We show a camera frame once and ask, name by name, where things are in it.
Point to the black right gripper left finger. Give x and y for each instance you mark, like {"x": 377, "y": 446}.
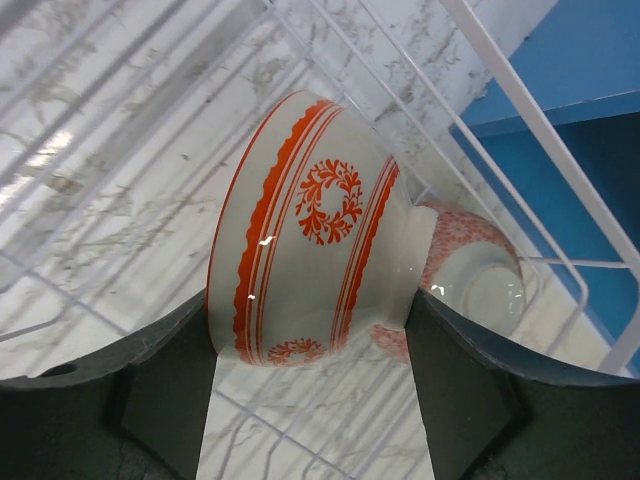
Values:
{"x": 135, "y": 409}

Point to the white wire dish rack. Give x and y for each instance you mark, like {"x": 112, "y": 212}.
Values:
{"x": 122, "y": 126}

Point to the pink patterned small bowl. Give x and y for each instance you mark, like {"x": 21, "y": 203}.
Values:
{"x": 473, "y": 268}

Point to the blue shelf unit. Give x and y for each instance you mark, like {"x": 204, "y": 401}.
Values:
{"x": 580, "y": 62}

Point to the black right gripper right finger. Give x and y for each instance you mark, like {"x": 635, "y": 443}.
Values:
{"x": 494, "y": 409}

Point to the orange and white bowl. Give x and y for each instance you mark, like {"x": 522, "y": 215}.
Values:
{"x": 317, "y": 239}

